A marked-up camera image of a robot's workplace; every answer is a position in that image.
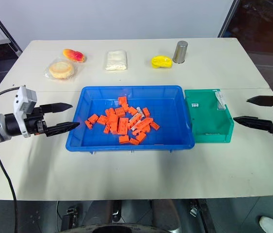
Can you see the grey window frame post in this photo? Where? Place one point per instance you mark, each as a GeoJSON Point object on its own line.
{"type": "Point", "coordinates": [228, 19]}

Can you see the round bread in plastic wrap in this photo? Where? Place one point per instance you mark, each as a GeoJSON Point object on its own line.
{"type": "Point", "coordinates": [61, 69]}

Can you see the black slanted stand pole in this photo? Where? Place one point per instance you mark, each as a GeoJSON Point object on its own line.
{"type": "Point", "coordinates": [7, 34]}

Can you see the green plastic bin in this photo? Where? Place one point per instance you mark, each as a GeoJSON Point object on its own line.
{"type": "Point", "coordinates": [209, 121]}

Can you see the yellow wrapped toy fruit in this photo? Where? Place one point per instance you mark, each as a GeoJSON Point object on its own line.
{"type": "Point", "coordinates": [161, 61]}

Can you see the orange toy building block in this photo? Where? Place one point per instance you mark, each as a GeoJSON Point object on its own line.
{"type": "Point", "coordinates": [136, 133]}
{"type": "Point", "coordinates": [123, 125]}
{"type": "Point", "coordinates": [134, 141]}
{"type": "Point", "coordinates": [112, 118]}
{"type": "Point", "coordinates": [141, 137]}
{"type": "Point", "coordinates": [146, 128]}
{"type": "Point", "coordinates": [101, 119]}
{"type": "Point", "coordinates": [114, 128]}
{"type": "Point", "coordinates": [124, 139]}
{"type": "Point", "coordinates": [120, 111]}
{"type": "Point", "coordinates": [125, 107]}
{"type": "Point", "coordinates": [123, 100]}
{"type": "Point", "coordinates": [146, 121]}
{"type": "Point", "coordinates": [146, 112]}
{"type": "Point", "coordinates": [133, 111]}
{"type": "Point", "coordinates": [92, 119]}
{"type": "Point", "coordinates": [110, 112]}
{"type": "Point", "coordinates": [107, 129]}
{"type": "Point", "coordinates": [155, 125]}

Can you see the blue plastic tray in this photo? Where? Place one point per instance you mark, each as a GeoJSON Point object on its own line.
{"type": "Point", "coordinates": [97, 140]}

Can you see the steel cup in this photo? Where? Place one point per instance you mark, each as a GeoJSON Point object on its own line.
{"type": "Point", "coordinates": [180, 52]}

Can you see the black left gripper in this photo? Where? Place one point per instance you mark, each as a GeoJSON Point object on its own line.
{"type": "Point", "coordinates": [35, 122]}

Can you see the black metal bracket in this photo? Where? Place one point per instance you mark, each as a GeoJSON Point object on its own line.
{"type": "Point", "coordinates": [69, 217]}

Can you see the white wrapped cloth pack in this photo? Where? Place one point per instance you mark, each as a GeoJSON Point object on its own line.
{"type": "Point", "coordinates": [117, 60]}

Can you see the small clear packet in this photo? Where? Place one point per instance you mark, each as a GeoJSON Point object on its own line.
{"type": "Point", "coordinates": [220, 100]}

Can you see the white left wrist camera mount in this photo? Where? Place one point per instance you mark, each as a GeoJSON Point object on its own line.
{"type": "Point", "coordinates": [21, 102]}

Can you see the black table leg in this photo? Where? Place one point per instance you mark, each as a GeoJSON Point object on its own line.
{"type": "Point", "coordinates": [205, 216]}

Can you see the red yellow toy mango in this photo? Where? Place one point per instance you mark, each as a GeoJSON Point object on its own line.
{"type": "Point", "coordinates": [74, 55]}

